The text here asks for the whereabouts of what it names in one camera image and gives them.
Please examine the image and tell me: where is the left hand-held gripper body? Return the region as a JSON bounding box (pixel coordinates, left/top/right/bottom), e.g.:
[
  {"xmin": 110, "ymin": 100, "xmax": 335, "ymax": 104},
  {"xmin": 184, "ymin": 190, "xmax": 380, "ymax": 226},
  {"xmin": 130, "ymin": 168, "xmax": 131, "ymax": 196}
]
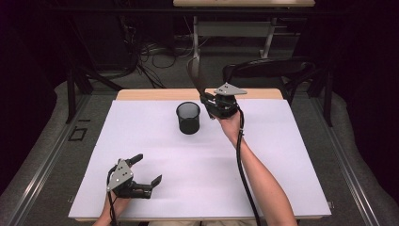
[{"xmin": 105, "ymin": 158, "xmax": 154, "ymax": 200}]

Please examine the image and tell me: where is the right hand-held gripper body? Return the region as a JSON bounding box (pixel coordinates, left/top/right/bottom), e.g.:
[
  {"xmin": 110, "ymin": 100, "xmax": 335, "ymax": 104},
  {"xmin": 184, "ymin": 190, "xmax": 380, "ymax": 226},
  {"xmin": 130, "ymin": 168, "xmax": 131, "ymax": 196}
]
[{"xmin": 205, "ymin": 82, "xmax": 248, "ymax": 121}]

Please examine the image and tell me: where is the black kitchen knife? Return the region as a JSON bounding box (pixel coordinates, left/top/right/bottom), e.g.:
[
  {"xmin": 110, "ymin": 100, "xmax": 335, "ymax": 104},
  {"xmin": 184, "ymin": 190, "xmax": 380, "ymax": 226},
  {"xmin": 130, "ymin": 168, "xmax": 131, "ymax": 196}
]
[{"xmin": 186, "ymin": 56, "xmax": 217, "ymax": 121}]

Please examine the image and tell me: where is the black mesh pen cup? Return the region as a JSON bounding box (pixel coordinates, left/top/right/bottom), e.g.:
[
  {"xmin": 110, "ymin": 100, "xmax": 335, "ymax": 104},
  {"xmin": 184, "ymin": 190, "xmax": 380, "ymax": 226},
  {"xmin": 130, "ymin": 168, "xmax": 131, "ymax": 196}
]
[{"xmin": 175, "ymin": 101, "xmax": 201, "ymax": 136}]

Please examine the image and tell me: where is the person's right hand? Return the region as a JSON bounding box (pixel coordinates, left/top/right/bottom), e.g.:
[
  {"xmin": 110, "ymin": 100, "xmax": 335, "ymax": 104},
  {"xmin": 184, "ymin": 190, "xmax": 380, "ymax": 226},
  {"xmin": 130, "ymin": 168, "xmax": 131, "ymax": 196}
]
[{"xmin": 215, "ymin": 109, "xmax": 245, "ymax": 149}]

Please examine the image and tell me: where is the person's left hand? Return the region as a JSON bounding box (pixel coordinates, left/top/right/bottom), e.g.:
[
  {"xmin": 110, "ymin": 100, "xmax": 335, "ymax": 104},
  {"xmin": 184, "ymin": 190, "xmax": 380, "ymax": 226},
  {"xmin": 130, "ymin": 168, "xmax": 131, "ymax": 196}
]
[{"xmin": 100, "ymin": 192, "xmax": 132, "ymax": 224}]

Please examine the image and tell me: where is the white table mat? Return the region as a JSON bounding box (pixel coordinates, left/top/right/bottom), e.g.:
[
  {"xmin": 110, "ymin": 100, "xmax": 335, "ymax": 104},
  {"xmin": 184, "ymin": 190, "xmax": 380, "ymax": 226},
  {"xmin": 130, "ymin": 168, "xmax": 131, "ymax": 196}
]
[{"xmin": 68, "ymin": 99, "xmax": 332, "ymax": 219}]

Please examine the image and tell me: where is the black chair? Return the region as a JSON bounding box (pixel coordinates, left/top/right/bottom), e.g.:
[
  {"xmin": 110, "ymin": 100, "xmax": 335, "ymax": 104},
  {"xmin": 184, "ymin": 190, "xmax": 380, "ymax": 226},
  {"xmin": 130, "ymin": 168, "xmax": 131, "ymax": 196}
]
[{"xmin": 221, "ymin": 56, "xmax": 318, "ymax": 105}]

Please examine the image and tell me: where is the desk with white legs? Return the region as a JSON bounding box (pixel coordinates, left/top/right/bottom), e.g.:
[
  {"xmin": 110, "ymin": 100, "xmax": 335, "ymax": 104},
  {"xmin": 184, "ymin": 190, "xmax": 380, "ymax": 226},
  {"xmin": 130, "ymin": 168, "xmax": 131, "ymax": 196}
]
[{"xmin": 172, "ymin": 0, "xmax": 316, "ymax": 80}]

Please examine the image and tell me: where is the black metal stand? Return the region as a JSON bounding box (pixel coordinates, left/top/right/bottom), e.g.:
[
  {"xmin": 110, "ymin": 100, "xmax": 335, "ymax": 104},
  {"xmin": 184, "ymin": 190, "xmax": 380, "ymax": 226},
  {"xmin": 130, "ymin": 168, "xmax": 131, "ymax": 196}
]
[
  {"xmin": 307, "ymin": 62, "xmax": 334, "ymax": 128},
  {"xmin": 64, "ymin": 67, "xmax": 125, "ymax": 124}
]

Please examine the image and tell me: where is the black metal crossbar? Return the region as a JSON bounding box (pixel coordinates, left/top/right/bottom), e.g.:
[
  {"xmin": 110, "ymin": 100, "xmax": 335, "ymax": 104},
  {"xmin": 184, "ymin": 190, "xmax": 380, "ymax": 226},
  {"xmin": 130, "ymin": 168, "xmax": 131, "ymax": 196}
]
[{"xmin": 43, "ymin": 7, "xmax": 346, "ymax": 15}]

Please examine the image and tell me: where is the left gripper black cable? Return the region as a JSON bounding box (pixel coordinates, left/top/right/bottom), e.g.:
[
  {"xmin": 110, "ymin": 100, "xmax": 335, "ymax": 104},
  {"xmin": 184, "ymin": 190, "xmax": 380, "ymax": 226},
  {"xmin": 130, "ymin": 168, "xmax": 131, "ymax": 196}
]
[{"xmin": 105, "ymin": 166, "xmax": 119, "ymax": 226}]

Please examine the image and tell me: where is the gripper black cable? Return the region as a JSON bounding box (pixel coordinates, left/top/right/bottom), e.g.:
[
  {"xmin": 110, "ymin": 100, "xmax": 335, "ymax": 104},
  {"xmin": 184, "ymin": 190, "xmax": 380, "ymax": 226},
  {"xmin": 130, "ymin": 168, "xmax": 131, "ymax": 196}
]
[
  {"xmin": 105, "ymin": 166, "xmax": 119, "ymax": 226},
  {"xmin": 234, "ymin": 105, "xmax": 263, "ymax": 226}
]

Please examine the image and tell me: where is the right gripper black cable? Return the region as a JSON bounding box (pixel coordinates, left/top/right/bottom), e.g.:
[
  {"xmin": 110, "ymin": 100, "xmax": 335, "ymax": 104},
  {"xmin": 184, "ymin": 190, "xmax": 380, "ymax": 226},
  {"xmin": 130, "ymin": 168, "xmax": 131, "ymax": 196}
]
[{"xmin": 234, "ymin": 105, "xmax": 263, "ymax": 226}]

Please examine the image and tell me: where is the metal floor rail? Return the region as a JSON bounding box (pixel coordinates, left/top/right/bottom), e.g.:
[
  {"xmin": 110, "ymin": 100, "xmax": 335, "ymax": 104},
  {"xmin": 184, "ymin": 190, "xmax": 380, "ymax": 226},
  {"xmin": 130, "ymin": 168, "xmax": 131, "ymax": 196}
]
[
  {"xmin": 8, "ymin": 93, "xmax": 93, "ymax": 226},
  {"xmin": 313, "ymin": 95, "xmax": 381, "ymax": 226}
]

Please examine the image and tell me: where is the bundle of black cables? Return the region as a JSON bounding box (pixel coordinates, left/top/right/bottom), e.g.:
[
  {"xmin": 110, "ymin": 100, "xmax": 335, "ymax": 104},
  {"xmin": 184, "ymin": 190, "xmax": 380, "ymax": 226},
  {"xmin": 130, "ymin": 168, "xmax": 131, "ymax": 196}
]
[{"xmin": 120, "ymin": 15, "xmax": 196, "ymax": 89}]

